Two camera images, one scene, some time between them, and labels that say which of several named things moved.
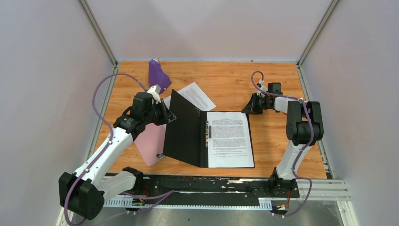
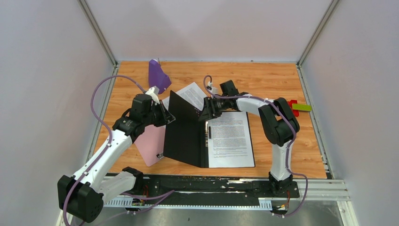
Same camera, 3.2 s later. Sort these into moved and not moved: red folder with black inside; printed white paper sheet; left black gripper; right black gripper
Moved: right black gripper
Not moved: left black gripper; printed white paper sheet; red folder with black inside
